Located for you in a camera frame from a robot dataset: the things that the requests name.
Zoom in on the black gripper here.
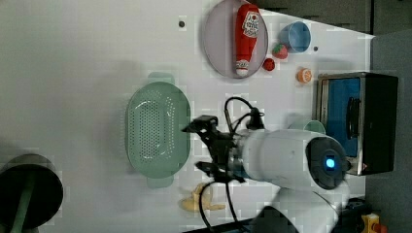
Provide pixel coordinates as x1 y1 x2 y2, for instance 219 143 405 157
182 115 245 183

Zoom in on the green plastic strainer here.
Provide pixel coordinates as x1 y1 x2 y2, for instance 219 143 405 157
125 72 190 189

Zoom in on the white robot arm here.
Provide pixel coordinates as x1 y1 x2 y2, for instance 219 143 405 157
183 114 350 233

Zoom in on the peeled banana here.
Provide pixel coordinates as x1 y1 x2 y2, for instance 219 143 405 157
179 183 225 213

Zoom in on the small red strawberry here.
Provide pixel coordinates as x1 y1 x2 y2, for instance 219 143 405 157
262 58 275 72

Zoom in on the grey round plate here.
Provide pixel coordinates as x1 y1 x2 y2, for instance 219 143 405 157
202 0 268 79

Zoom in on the large red strawberry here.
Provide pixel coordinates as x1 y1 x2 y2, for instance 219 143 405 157
272 44 289 59

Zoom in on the orange slice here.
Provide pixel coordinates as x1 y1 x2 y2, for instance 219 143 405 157
297 68 312 83

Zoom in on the red ketchup bottle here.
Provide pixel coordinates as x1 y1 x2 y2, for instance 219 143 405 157
235 4 259 77

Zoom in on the blue bowl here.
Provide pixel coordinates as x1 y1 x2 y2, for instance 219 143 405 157
280 21 312 53

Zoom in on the black toaster oven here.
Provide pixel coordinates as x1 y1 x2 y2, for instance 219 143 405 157
316 72 398 176

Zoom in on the yellow red clamp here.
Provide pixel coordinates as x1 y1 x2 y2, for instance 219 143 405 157
361 214 388 233

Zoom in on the green spatula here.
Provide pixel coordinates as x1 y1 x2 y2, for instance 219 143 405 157
10 172 35 233

